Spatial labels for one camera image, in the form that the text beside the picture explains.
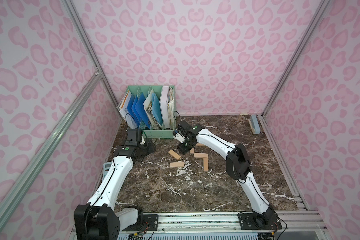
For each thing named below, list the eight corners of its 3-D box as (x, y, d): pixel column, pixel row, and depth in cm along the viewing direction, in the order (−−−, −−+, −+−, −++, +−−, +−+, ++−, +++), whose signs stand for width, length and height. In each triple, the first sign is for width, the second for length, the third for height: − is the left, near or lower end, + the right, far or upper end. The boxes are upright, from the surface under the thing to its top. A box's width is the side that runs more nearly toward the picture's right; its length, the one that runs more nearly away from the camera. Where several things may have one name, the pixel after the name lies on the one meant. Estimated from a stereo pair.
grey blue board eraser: (253, 134, 111) (256, 129, 106) (247, 120, 120) (250, 114, 115) (258, 134, 111) (262, 129, 106) (253, 120, 120) (256, 114, 115)
